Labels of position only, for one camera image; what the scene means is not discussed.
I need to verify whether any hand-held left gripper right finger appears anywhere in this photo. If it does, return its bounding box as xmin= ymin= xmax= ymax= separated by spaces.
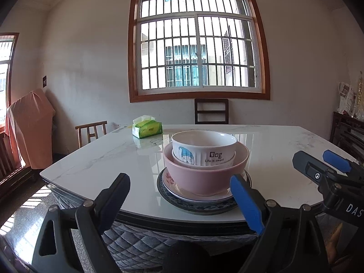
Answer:
xmin=230 ymin=174 xmax=332 ymax=273

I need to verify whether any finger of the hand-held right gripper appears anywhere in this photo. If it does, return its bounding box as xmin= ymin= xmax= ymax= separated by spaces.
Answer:
xmin=322 ymin=149 xmax=364 ymax=181
xmin=292 ymin=151 xmax=364 ymax=190

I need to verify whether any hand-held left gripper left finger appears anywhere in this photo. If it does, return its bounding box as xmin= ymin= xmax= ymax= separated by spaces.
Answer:
xmin=31 ymin=173 xmax=131 ymax=273

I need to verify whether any large blue patterned plate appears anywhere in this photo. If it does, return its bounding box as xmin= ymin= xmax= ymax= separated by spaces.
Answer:
xmin=157 ymin=166 xmax=253 ymax=216

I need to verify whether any pink bowl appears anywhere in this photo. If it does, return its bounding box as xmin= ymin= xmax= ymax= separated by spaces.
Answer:
xmin=163 ymin=142 xmax=250 ymax=197

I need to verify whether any white floral plate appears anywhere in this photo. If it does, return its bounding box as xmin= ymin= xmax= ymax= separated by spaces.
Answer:
xmin=162 ymin=169 xmax=251 ymax=204

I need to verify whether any white bowl with cartoon print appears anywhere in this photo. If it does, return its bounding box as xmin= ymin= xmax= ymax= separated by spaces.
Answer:
xmin=171 ymin=130 xmax=238 ymax=167

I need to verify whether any white ribbed bowl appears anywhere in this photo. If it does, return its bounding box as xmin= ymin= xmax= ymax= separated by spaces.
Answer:
xmin=171 ymin=149 xmax=236 ymax=169

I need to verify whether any dark wooden cabinet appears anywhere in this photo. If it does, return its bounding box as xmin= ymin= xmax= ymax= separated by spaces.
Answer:
xmin=329 ymin=111 xmax=364 ymax=160

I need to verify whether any grey quilted table skirt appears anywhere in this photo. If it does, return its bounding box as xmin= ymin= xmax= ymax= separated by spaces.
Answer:
xmin=47 ymin=185 xmax=265 ymax=273

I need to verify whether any folded newspaper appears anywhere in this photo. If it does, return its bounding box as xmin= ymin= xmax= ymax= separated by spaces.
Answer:
xmin=338 ymin=82 xmax=356 ymax=114

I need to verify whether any light wooden chair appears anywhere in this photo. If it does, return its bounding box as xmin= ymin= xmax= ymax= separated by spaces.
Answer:
xmin=75 ymin=121 xmax=108 ymax=148

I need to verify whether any green tissue pack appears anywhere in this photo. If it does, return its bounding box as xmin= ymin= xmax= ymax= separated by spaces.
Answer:
xmin=132 ymin=115 xmax=163 ymax=139

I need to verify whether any person's black trouser leg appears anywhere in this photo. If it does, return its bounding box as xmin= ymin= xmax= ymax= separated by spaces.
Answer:
xmin=162 ymin=242 xmax=212 ymax=273

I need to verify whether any dark wooden chair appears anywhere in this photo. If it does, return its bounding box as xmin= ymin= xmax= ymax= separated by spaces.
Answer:
xmin=195 ymin=99 xmax=229 ymax=125

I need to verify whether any barred window with wooden frame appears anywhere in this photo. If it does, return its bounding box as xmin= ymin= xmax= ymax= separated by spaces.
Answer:
xmin=128 ymin=0 xmax=270 ymax=103

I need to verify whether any side window with wooden frame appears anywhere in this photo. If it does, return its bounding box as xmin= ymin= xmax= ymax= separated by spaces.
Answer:
xmin=0 ymin=33 xmax=20 ymax=131

